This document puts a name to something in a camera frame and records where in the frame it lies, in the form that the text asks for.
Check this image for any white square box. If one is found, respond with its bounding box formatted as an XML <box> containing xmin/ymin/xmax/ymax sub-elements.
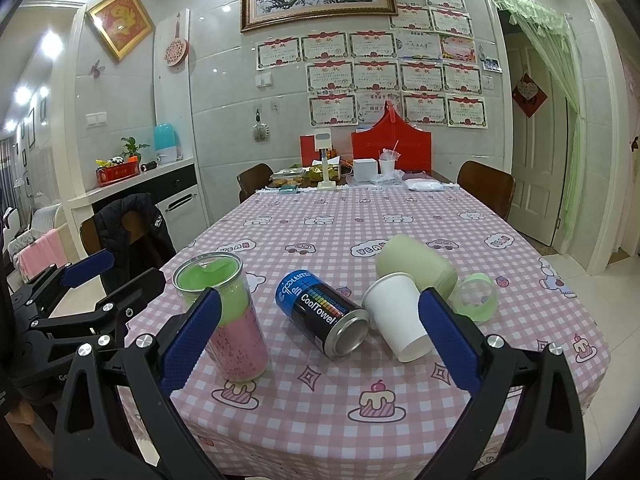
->
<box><xmin>352</xmin><ymin>158</ymin><xmax>378</xmax><ymax>183</ymax></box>

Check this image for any black jacket on chair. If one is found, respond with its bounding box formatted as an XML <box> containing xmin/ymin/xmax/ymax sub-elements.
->
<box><xmin>93</xmin><ymin>193</ymin><xmax>177</xmax><ymax>294</ymax></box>

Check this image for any round pink wall ornament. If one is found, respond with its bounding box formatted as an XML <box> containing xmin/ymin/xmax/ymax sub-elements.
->
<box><xmin>164</xmin><ymin>13</ymin><xmax>189</xmax><ymax>67</ymax></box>

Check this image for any white plastic bag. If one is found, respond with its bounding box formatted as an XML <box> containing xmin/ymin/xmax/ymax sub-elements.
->
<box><xmin>405</xmin><ymin>179</ymin><xmax>445</xmax><ymax>192</ymax></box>

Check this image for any white panel door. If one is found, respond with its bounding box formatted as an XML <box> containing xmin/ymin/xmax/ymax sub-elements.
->
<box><xmin>506</xmin><ymin>32</ymin><xmax>568</xmax><ymax>246</ymax></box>

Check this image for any plastic drink cup with straw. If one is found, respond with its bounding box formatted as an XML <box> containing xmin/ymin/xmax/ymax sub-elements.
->
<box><xmin>378</xmin><ymin>143</ymin><xmax>400</xmax><ymax>174</ymax></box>

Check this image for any brown chair right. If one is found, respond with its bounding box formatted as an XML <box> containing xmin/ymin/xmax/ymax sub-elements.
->
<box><xmin>457</xmin><ymin>160</ymin><xmax>515</xmax><ymax>220</ymax></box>

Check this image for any green door curtain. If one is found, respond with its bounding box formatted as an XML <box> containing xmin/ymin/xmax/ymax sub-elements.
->
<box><xmin>482</xmin><ymin>0</ymin><xmax>587</xmax><ymax>241</ymax></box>

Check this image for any brown chair left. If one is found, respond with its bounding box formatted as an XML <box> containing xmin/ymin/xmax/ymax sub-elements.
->
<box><xmin>236</xmin><ymin>162</ymin><xmax>273</xmax><ymax>203</ymax></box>

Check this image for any pale green cup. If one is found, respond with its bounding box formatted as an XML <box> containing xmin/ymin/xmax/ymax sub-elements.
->
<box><xmin>375</xmin><ymin>234</ymin><xmax>458</xmax><ymax>299</ymax></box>

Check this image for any blue black CoolTowel can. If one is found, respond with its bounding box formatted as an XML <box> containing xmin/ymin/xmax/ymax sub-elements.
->
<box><xmin>276</xmin><ymin>270</ymin><xmax>370</xmax><ymax>359</ymax></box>

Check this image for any red gift box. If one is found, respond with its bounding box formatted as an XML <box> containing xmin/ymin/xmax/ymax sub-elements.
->
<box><xmin>352</xmin><ymin>101</ymin><xmax>432</xmax><ymax>172</ymax></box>

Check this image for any pink sofa cloth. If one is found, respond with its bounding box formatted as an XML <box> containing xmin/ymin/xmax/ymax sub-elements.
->
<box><xmin>17</xmin><ymin>229</ymin><xmax>68</xmax><ymax>280</ymax></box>

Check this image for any light blue humidifier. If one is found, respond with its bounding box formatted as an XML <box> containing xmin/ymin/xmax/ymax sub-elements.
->
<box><xmin>153</xmin><ymin>122</ymin><xmax>182</xmax><ymax>166</ymax></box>

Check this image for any brown chair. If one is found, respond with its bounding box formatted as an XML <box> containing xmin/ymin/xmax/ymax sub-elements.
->
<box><xmin>457</xmin><ymin>160</ymin><xmax>515</xmax><ymax>220</ymax></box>
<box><xmin>236</xmin><ymin>162</ymin><xmax>273</xmax><ymax>203</ymax></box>

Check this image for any pink green clear cup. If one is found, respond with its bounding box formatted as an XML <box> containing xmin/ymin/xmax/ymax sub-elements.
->
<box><xmin>172</xmin><ymin>252</ymin><xmax>269</xmax><ymax>382</ymax></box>

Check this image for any white paper cup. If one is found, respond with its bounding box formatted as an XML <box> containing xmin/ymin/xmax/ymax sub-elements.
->
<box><xmin>361</xmin><ymin>272</ymin><xmax>433</xmax><ymax>363</ymax></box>

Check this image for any white cabinet counter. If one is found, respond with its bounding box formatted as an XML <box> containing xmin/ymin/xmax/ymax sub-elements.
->
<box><xmin>67</xmin><ymin>156</ymin><xmax>208</xmax><ymax>261</ymax></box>

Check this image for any red potted plant box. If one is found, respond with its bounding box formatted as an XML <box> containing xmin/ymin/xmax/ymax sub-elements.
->
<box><xmin>96</xmin><ymin>136</ymin><xmax>149</xmax><ymax>188</ymax></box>

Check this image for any red diamond door decoration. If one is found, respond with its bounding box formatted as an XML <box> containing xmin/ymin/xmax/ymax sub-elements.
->
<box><xmin>512</xmin><ymin>73</ymin><xmax>548</xmax><ymax>118</ymax></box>

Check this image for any gold red framed calligraphy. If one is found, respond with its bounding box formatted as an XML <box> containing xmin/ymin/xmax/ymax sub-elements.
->
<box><xmin>86</xmin><ymin>0</ymin><xmax>155</xmax><ymax>63</ymax></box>

